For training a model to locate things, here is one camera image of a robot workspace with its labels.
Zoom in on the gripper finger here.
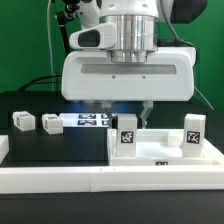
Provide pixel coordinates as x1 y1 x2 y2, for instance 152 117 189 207
140 101 153 129
102 101 117 128

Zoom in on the white U-shaped fence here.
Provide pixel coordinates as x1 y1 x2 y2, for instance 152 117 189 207
0 135 224 194

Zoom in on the black cable bundle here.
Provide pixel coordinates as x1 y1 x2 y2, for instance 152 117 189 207
18 73 64 93

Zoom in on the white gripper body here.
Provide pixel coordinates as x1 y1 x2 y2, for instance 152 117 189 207
61 23 196 101

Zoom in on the white thin cable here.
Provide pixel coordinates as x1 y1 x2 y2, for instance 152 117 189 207
46 0 56 92

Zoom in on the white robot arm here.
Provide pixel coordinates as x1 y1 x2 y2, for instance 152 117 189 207
61 0 208 131

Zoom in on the white square tabletop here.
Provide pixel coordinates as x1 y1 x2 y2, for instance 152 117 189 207
107 129 224 166

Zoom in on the white sheet with AprilTags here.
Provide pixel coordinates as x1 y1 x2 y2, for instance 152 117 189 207
59 113 109 127

